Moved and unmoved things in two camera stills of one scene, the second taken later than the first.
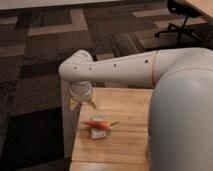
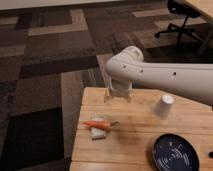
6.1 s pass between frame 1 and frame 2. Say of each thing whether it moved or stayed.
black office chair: stayed
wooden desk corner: stayed
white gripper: moved
